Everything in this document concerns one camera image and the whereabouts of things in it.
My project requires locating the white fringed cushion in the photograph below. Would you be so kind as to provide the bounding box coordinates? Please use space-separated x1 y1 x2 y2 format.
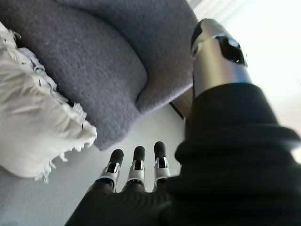
0 21 98 185

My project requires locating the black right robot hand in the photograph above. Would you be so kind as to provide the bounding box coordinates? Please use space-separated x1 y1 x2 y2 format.
64 18 301 226

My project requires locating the grey fabric armchair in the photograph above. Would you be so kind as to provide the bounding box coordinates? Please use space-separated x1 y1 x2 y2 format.
0 0 201 152

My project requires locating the wooden nightstand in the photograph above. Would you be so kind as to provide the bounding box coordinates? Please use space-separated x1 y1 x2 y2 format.
169 88 194 121

